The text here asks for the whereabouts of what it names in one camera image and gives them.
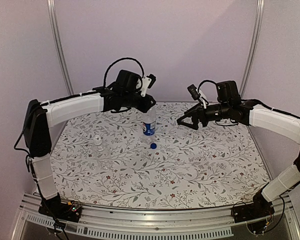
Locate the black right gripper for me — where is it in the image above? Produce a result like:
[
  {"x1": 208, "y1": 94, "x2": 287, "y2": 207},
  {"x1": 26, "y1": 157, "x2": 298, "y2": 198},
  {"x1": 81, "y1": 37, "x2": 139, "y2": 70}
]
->
[{"x1": 177, "y1": 102, "x2": 231, "y2": 130}]

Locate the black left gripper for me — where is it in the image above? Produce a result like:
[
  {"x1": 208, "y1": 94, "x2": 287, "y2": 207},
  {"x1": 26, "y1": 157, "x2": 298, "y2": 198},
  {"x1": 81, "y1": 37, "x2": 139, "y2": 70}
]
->
[{"x1": 122, "y1": 91, "x2": 156, "y2": 113}]

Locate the blue label plastic bottle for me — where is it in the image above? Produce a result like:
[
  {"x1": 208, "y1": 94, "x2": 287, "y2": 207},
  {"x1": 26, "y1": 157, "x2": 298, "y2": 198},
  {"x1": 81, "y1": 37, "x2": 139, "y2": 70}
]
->
[{"x1": 142, "y1": 106, "x2": 157, "y2": 145}]

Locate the blue bottle cap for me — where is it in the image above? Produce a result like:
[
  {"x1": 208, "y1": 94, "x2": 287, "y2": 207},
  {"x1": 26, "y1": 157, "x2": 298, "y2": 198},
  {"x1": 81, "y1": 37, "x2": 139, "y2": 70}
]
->
[{"x1": 150, "y1": 143, "x2": 157, "y2": 149}]

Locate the clear plastic bottle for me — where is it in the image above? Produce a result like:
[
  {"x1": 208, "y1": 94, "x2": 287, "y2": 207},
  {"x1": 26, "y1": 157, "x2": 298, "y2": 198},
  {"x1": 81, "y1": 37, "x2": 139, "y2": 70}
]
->
[{"x1": 92, "y1": 134, "x2": 113, "y2": 170}]

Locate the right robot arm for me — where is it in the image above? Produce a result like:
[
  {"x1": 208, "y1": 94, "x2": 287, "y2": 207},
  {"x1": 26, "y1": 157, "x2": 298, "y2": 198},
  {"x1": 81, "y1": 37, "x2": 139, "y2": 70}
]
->
[{"x1": 177, "y1": 80, "x2": 300, "y2": 218}]

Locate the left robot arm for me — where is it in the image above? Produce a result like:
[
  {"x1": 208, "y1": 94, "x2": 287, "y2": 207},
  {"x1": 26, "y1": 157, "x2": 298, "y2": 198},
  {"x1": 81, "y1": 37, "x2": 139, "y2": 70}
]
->
[{"x1": 20, "y1": 70, "x2": 156, "y2": 217}]

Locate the floral patterned table mat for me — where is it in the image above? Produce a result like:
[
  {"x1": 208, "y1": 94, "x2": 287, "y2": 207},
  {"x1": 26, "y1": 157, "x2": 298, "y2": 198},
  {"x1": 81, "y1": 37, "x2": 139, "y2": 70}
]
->
[{"x1": 50, "y1": 102, "x2": 270, "y2": 209}]

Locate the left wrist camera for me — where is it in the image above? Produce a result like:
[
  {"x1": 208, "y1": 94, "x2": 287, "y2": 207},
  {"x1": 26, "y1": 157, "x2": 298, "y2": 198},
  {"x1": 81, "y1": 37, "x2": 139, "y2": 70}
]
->
[{"x1": 140, "y1": 74, "x2": 157, "y2": 97}]

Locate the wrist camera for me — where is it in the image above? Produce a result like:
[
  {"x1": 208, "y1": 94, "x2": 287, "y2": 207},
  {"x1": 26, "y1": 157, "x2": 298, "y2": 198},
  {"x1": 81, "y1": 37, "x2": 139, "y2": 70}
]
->
[
  {"x1": 187, "y1": 84, "x2": 209, "y2": 109},
  {"x1": 140, "y1": 74, "x2": 157, "y2": 97}
]

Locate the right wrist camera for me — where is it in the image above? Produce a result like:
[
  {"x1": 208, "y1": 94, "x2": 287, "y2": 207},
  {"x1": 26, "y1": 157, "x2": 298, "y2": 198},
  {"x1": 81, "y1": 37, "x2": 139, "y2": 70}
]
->
[{"x1": 187, "y1": 84, "x2": 209, "y2": 109}]

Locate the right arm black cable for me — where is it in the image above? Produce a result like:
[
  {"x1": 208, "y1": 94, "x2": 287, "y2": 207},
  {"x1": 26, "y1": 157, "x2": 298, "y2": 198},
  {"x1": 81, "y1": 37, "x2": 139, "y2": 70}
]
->
[{"x1": 197, "y1": 79, "x2": 218, "y2": 92}]

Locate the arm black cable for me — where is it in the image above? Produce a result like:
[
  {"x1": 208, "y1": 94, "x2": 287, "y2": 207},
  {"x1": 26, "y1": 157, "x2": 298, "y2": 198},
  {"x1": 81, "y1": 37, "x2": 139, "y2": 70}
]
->
[
  {"x1": 197, "y1": 79, "x2": 218, "y2": 92},
  {"x1": 103, "y1": 57, "x2": 145, "y2": 88}
]

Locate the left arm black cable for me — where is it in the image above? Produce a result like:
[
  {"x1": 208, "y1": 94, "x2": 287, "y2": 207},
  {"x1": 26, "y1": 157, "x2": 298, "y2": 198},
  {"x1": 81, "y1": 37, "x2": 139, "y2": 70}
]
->
[{"x1": 103, "y1": 57, "x2": 145, "y2": 88}]

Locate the aluminium front frame rail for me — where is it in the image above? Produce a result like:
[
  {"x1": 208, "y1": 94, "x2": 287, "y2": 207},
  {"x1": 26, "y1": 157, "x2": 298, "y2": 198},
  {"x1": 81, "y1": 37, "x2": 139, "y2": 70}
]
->
[{"x1": 11, "y1": 194, "x2": 300, "y2": 240}]

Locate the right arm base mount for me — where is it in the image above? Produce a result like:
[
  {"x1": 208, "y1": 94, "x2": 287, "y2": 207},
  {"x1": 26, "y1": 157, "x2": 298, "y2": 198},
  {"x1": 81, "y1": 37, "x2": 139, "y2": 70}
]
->
[{"x1": 231, "y1": 192, "x2": 275, "y2": 223}]

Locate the right aluminium corner post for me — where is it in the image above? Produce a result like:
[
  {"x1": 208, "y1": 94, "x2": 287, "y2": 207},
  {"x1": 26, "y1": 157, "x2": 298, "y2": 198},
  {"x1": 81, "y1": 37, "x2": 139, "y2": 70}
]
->
[{"x1": 239, "y1": 0, "x2": 265, "y2": 97}]

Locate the aluminium corner post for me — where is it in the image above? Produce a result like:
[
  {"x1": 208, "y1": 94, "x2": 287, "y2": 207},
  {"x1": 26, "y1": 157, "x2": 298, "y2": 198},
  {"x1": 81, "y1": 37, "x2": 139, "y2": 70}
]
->
[
  {"x1": 239, "y1": 0, "x2": 265, "y2": 97},
  {"x1": 46, "y1": 0, "x2": 74, "y2": 95}
]

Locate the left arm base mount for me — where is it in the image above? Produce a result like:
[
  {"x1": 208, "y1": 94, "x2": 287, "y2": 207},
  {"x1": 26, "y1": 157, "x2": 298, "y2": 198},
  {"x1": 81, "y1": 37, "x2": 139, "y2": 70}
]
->
[{"x1": 38, "y1": 194, "x2": 82, "y2": 223}]

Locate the left aluminium corner post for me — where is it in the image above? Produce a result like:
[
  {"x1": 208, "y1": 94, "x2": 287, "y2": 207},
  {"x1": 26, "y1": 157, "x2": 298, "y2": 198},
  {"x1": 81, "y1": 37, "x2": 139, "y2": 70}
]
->
[{"x1": 46, "y1": 0, "x2": 74, "y2": 95}]

